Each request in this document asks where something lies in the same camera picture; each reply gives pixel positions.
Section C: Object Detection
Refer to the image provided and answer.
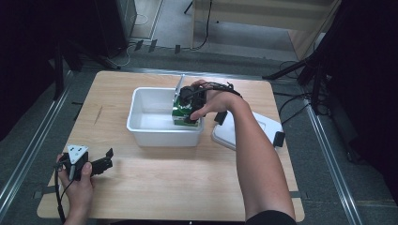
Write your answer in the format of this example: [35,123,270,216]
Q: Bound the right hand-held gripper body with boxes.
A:
[173,73,208,124]

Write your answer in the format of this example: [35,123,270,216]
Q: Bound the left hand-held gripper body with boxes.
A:
[60,143,95,182]

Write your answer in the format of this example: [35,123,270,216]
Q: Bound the green circuit board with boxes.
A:
[171,94,202,128]

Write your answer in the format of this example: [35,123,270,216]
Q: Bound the white plastic bin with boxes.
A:
[126,86,206,148]

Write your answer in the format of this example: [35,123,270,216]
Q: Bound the person's right hand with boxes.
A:
[189,79,244,122]

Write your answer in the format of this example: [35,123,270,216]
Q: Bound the person's left hand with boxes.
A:
[56,152,95,218]

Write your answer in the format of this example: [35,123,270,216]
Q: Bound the white lid with black clips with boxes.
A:
[211,110,286,152]

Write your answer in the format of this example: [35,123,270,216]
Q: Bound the black metal stand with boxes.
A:
[51,38,122,101]

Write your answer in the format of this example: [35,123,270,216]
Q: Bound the light wooden bench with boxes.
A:
[191,0,343,61]

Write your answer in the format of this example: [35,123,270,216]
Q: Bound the black tripod stand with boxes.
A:
[262,46,334,115]

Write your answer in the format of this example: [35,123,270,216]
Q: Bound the dark cabinet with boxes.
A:
[93,0,139,60]

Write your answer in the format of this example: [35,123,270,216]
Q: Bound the person's black sleeve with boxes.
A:
[244,209,299,225]

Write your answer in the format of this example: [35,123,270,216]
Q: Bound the black curtain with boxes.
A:
[313,0,398,204]

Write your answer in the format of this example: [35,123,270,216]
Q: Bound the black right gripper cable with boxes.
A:
[201,81,244,98]

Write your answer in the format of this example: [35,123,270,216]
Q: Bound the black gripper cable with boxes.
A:
[201,81,244,98]
[54,160,77,225]

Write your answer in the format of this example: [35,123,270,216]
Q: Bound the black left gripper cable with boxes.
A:
[54,160,77,225]

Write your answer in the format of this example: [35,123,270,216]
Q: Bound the metal floor rail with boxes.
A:
[0,70,74,217]
[303,98,364,225]

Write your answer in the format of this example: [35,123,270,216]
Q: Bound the thin black hanging cable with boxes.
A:
[190,0,214,52]

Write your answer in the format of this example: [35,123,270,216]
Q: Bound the white floor cable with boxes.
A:
[115,12,149,68]

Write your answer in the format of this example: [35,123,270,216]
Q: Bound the black floor cables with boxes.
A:
[272,60,315,127]

